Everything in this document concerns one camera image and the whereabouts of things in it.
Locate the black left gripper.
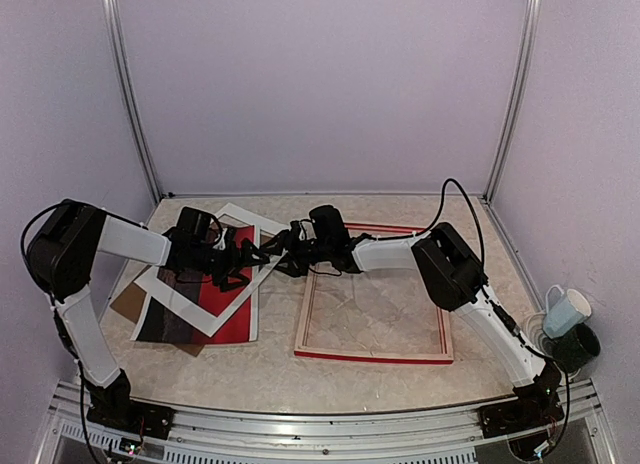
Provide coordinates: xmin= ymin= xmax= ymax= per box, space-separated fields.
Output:
xmin=191 ymin=237 xmax=270 ymax=292

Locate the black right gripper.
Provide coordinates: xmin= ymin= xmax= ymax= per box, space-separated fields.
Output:
xmin=259 ymin=230 xmax=331 ymax=277

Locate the red and dark photo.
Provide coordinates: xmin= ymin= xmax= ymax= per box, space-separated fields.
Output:
xmin=129 ymin=223 xmax=260 ymax=346

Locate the white mat board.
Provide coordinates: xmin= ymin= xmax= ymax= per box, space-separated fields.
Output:
xmin=132 ymin=201 xmax=291 ymax=337

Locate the red wooden picture frame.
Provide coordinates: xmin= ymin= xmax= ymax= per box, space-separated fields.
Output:
xmin=293 ymin=222 xmax=455 ymax=366

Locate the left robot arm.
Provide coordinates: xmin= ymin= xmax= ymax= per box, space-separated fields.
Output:
xmin=20 ymin=199 xmax=269 ymax=429

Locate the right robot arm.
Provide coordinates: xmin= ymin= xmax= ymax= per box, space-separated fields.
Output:
xmin=260 ymin=221 xmax=570 ymax=428

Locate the brown backing board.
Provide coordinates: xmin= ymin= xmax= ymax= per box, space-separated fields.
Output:
xmin=105 ymin=283 xmax=204 ymax=357

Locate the white plate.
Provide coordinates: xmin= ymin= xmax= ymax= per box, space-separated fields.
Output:
xmin=521 ymin=312 xmax=554 ymax=356

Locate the white cup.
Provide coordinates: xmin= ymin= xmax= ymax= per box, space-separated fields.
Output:
xmin=559 ymin=288 xmax=592 ymax=322

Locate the black cup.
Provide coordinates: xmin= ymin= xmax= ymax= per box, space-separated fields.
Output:
xmin=551 ymin=323 xmax=601 ymax=373

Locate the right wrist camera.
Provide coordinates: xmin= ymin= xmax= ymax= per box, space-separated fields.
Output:
xmin=296 ymin=204 xmax=350 ymax=246

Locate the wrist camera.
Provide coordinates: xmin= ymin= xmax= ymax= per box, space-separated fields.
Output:
xmin=176 ymin=207 xmax=223 ymax=244
xmin=296 ymin=204 xmax=350 ymax=246

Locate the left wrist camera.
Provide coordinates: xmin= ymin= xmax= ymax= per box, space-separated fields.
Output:
xmin=176 ymin=207 xmax=223 ymax=244

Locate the back aluminium rail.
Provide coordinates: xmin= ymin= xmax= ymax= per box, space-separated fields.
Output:
xmin=159 ymin=190 xmax=489 ymax=201

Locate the front aluminium rail base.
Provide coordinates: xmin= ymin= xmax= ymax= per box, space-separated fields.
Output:
xmin=29 ymin=381 xmax=618 ymax=463

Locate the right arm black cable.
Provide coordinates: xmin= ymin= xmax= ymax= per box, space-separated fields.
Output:
xmin=409 ymin=177 xmax=489 ymax=285

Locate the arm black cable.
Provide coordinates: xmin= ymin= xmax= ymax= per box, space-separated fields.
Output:
xmin=19 ymin=203 xmax=66 ymax=265
xmin=409 ymin=177 xmax=489 ymax=285

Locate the left aluminium corner post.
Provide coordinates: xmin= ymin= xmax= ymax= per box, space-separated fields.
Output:
xmin=102 ymin=0 xmax=163 ymax=204

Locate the aluminium corner post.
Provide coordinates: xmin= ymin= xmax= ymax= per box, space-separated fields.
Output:
xmin=483 ymin=0 xmax=542 ymax=206
xmin=102 ymin=0 xmax=163 ymax=204

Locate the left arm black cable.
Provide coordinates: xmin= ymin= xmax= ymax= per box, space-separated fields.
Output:
xmin=19 ymin=203 xmax=66 ymax=265

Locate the right aluminium corner post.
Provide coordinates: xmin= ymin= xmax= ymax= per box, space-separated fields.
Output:
xmin=483 ymin=0 xmax=542 ymax=206

